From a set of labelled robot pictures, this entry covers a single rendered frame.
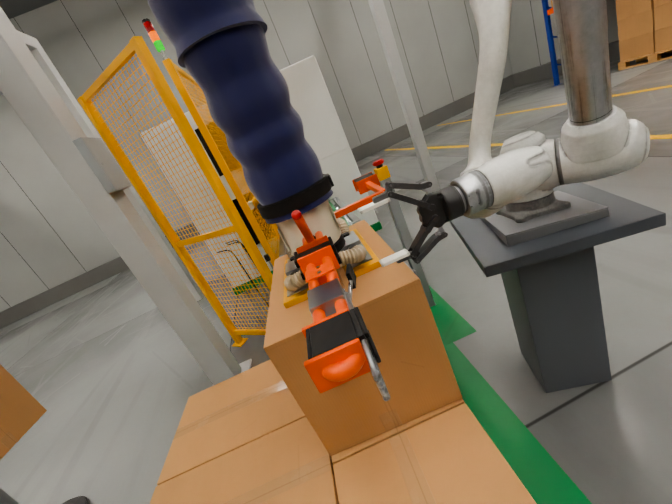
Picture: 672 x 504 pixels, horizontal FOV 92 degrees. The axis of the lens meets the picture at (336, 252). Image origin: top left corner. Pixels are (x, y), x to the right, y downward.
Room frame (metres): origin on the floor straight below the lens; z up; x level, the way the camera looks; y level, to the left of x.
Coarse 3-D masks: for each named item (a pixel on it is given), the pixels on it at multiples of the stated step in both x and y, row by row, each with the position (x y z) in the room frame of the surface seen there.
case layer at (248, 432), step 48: (240, 384) 1.16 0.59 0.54; (192, 432) 1.01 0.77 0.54; (240, 432) 0.90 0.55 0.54; (288, 432) 0.81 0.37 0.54; (384, 432) 0.67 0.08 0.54; (432, 432) 0.61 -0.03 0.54; (480, 432) 0.56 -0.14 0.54; (192, 480) 0.80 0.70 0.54; (240, 480) 0.72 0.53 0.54; (288, 480) 0.66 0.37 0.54; (336, 480) 0.60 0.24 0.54; (384, 480) 0.55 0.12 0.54; (432, 480) 0.50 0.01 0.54; (480, 480) 0.46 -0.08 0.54
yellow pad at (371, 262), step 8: (352, 232) 1.10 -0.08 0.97; (360, 240) 1.00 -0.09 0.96; (368, 248) 0.91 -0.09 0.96; (368, 256) 0.85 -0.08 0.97; (376, 256) 0.84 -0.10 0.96; (352, 264) 0.84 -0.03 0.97; (360, 264) 0.83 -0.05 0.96; (368, 264) 0.81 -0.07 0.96; (376, 264) 0.80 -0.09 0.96; (360, 272) 0.80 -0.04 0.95
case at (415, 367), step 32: (384, 256) 0.85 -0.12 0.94; (384, 288) 0.69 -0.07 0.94; (416, 288) 0.66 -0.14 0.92; (288, 320) 0.74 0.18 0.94; (384, 320) 0.66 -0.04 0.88; (416, 320) 0.66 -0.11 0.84; (288, 352) 0.67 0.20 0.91; (384, 352) 0.66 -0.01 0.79; (416, 352) 0.66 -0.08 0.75; (288, 384) 0.67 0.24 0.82; (352, 384) 0.67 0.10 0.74; (416, 384) 0.66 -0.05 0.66; (448, 384) 0.66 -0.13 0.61; (320, 416) 0.67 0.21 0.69; (352, 416) 0.67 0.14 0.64; (384, 416) 0.67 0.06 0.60; (416, 416) 0.67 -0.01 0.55
